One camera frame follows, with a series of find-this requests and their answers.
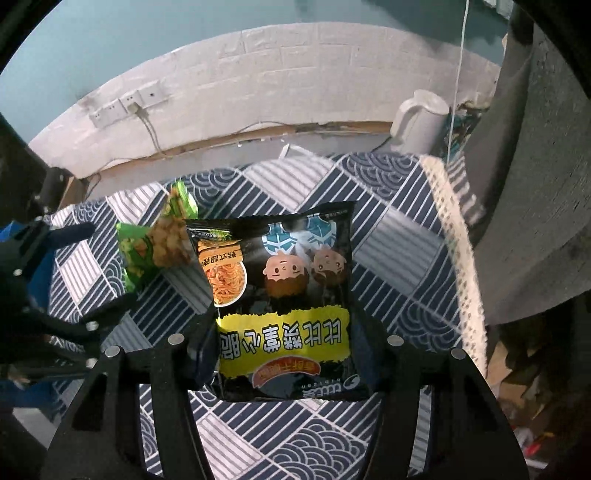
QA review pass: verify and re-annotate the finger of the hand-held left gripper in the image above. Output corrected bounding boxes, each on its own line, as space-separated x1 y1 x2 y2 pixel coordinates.
27 294 138 358
8 218 94 278

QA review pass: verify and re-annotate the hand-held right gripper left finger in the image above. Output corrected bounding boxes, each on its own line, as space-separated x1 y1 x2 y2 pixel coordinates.
48 316 221 480

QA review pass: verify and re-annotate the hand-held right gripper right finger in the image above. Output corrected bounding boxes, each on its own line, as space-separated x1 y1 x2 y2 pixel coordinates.
362 318 529 480

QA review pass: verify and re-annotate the green snack packet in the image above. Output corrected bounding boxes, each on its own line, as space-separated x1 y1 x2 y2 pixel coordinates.
115 180 200 292

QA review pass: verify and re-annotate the black yellow-label noodle snack packet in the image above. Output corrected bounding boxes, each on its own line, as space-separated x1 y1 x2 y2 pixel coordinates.
185 201 372 403

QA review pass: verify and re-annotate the dark equipment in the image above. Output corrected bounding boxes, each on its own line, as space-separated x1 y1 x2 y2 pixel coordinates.
0 114 75 223

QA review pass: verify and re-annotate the blue cardboard box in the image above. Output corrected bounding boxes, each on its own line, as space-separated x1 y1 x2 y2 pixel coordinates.
0 222 63 412

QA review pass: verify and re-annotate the navy white patterned tablecloth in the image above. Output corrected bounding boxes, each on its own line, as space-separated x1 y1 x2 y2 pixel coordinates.
44 152 489 480

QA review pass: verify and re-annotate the grey cloth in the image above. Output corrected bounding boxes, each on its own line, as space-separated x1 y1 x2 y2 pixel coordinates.
463 21 591 326

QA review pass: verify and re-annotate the white electric kettle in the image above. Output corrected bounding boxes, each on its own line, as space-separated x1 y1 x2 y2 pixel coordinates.
390 89 451 154

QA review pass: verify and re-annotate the white wall socket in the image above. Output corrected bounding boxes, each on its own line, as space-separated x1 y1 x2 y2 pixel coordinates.
119 91 145 117
89 102 128 128
139 81 169 105

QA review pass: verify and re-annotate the grey power cable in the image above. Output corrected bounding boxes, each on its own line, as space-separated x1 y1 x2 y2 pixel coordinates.
131 105 168 155

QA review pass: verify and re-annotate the white hanging string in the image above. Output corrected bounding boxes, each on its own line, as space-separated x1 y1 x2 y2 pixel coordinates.
444 0 472 163

